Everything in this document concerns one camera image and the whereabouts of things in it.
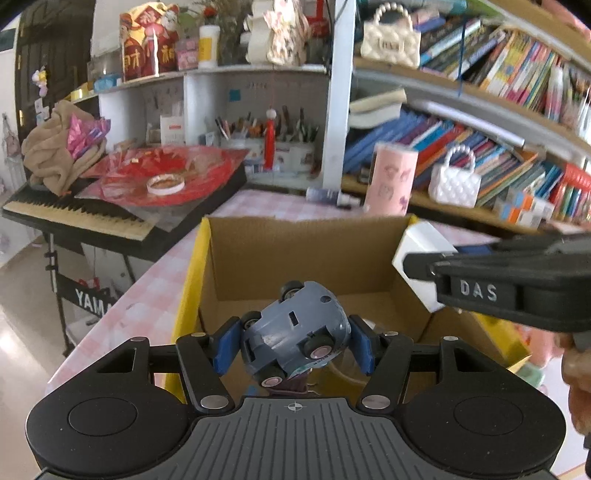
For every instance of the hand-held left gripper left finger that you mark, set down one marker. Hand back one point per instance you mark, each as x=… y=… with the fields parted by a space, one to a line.
x=227 y=348

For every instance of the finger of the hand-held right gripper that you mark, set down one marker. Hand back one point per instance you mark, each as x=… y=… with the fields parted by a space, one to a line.
x=485 y=257

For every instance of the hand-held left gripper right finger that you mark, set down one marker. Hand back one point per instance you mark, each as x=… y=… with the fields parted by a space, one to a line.
x=362 y=348

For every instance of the white charger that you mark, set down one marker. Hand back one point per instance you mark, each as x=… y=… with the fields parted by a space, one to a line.
x=420 y=237

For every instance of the grey-blue toy car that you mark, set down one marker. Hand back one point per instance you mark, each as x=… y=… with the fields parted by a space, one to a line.
x=295 y=323

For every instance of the mint green case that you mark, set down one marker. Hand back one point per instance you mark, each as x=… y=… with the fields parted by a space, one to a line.
x=533 y=376

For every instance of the yellow cardboard box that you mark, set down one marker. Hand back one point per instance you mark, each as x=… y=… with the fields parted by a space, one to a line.
x=295 y=249

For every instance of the person's right hand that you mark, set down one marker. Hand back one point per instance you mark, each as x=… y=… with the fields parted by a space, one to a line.
x=581 y=378

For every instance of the orange and blue box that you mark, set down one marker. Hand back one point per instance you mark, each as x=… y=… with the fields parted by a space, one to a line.
x=521 y=205
x=510 y=214

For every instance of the white quilted handbag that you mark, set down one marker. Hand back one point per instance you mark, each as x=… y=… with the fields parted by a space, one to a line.
x=455 y=187

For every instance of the row of blue books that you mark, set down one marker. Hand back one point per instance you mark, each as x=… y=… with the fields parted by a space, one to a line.
x=503 y=161

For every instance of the row of red books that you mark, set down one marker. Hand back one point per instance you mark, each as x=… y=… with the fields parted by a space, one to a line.
x=575 y=194

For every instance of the pink cylindrical container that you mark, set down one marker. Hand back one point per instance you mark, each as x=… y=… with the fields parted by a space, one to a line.
x=390 y=180

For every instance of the white lamp bar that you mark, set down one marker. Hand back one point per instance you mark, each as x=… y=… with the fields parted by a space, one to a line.
x=471 y=122

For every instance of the black keyboard stand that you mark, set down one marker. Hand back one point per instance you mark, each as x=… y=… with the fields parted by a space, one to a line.
x=87 y=295

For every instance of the dark lying bottle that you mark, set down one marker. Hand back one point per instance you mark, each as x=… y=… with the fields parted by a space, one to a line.
x=328 y=196

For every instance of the white tape roll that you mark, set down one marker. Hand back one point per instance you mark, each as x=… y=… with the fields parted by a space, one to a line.
x=165 y=185

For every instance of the stack of flat books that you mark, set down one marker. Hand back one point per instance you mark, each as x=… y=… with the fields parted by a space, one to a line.
x=376 y=108

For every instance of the red plastic wrap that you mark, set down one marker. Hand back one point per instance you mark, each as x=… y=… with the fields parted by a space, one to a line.
x=194 y=166

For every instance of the black electronic keyboard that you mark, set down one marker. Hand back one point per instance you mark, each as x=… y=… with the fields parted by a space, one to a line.
x=92 y=217

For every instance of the row of colourful thin books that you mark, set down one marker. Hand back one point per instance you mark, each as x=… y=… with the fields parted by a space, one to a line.
x=508 y=60

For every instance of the red and white doll figure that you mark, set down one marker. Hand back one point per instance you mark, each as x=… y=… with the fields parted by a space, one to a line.
x=269 y=143

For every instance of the white cups of pens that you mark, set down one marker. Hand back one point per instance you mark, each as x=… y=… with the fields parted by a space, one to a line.
x=258 y=134

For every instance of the white and wooden bookshelf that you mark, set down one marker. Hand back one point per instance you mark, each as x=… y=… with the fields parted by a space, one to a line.
x=339 y=92

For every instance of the small white red-striped box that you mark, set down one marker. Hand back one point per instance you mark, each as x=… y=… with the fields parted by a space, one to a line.
x=171 y=131

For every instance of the cream quilted handbag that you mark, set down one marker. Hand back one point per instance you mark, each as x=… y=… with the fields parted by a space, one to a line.
x=390 y=44

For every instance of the pink foil wrappers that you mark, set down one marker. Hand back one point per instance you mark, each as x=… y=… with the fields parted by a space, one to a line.
x=85 y=136

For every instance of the beige towel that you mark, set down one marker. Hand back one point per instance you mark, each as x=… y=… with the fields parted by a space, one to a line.
x=46 y=152

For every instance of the small pink box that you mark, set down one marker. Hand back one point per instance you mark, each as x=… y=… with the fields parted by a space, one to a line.
x=187 y=55

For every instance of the white bottle with yellow label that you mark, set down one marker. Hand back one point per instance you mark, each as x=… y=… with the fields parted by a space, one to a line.
x=207 y=46

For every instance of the floral white ornament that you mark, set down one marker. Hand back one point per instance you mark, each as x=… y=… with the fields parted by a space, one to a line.
x=277 y=32

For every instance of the red festive figurine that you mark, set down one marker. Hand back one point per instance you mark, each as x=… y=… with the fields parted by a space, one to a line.
x=145 y=46

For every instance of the dark door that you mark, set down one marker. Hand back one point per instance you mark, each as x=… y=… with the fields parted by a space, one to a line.
x=51 y=50

